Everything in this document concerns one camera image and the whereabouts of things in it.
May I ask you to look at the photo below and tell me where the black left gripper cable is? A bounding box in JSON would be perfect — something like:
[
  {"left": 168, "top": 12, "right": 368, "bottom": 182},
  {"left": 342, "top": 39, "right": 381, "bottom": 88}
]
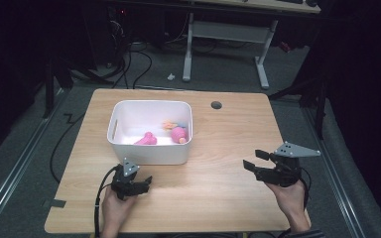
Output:
[{"left": 93, "top": 164, "right": 121, "bottom": 238}]

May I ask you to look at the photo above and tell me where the white-legged desk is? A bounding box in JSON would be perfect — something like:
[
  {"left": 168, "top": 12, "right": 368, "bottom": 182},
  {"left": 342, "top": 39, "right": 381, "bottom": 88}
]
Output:
[{"left": 182, "top": 0, "right": 322, "bottom": 90}]

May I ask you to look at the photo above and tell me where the metal floor rail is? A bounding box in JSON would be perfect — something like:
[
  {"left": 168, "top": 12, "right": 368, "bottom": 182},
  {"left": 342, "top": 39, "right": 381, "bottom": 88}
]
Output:
[
  {"left": 302, "top": 105, "right": 367, "bottom": 238},
  {"left": 0, "top": 88, "right": 67, "bottom": 234}
]

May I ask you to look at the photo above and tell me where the pink ball rope toy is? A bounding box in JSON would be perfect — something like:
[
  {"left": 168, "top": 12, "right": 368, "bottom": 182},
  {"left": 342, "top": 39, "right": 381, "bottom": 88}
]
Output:
[{"left": 161, "top": 119, "right": 190, "bottom": 145}]

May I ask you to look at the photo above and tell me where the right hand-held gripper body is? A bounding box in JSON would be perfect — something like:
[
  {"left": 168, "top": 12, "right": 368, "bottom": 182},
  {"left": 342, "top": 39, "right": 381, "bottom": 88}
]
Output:
[{"left": 254, "top": 141, "right": 321, "bottom": 188}]

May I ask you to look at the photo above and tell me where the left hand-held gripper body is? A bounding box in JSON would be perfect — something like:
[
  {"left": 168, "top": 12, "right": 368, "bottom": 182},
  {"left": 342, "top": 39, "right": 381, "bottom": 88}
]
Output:
[{"left": 110, "top": 157, "right": 151, "bottom": 201}]

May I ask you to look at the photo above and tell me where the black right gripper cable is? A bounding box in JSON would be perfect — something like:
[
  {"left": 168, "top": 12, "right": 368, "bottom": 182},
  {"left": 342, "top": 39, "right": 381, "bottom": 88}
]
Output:
[{"left": 277, "top": 166, "right": 313, "bottom": 238}]

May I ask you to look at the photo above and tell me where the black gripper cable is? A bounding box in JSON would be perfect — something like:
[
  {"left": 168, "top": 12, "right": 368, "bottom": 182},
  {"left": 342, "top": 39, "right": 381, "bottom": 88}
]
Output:
[
  {"left": 277, "top": 166, "right": 313, "bottom": 238},
  {"left": 93, "top": 164, "right": 121, "bottom": 238}
]

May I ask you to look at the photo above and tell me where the bundle of black cables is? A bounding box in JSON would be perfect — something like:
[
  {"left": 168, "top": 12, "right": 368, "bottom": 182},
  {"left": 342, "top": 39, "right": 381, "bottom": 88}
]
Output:
[{"left": 110, "top": 19, "right": 154, "bottom": 90}]

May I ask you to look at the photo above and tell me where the pink bone toy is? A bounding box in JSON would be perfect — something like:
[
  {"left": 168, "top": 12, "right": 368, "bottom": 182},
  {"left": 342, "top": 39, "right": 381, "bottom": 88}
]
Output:
[{"left": 133, "top": 131, "right": 159, "bottom": 146}]

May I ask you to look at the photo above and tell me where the dark computer tower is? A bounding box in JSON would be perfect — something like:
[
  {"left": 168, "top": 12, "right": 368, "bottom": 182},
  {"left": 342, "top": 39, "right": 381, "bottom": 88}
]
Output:
[{"left": 104, "top": 4, "right": 132, "bottom": 68}]

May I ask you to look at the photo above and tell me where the white plastic bin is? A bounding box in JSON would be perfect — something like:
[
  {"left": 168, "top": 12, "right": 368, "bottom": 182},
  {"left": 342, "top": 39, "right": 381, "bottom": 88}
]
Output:
[{"left": 106, "top": 99, "right": 193, "bottom": 166}]

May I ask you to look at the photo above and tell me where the black metal stand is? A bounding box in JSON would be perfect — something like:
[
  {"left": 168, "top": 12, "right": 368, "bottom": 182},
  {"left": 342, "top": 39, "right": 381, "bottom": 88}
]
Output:
[
  {"left": 267, "top": 73, "right": 330, "bottom": 141},
  {"left": 42, "top": 46, "right": 75, "bottom": 119}
]

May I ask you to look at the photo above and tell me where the person's right hand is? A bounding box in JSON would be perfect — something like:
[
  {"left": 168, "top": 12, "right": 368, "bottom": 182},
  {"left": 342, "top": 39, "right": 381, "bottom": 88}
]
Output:
[{"left": 265, "top": 179, "right": 308, "bottom": 231}]

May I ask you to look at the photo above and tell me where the black floor cable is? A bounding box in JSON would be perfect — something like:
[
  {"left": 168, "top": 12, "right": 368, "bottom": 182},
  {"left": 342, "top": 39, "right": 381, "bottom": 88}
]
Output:
[{"left": 49, "top": 112, "right": 87, "bottom": 184}]

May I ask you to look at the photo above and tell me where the grey tape piece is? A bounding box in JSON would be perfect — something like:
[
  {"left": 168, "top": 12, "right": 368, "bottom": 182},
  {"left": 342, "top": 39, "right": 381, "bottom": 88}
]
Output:
[{"left": 42, "top": 198, "right": 67, "bottom": 209}]

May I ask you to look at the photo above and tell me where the person's left hand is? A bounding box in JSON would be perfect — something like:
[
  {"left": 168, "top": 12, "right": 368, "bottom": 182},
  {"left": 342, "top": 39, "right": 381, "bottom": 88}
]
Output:
[{"left": 100, "top": 187, "right": 137, "bottom": 238}]

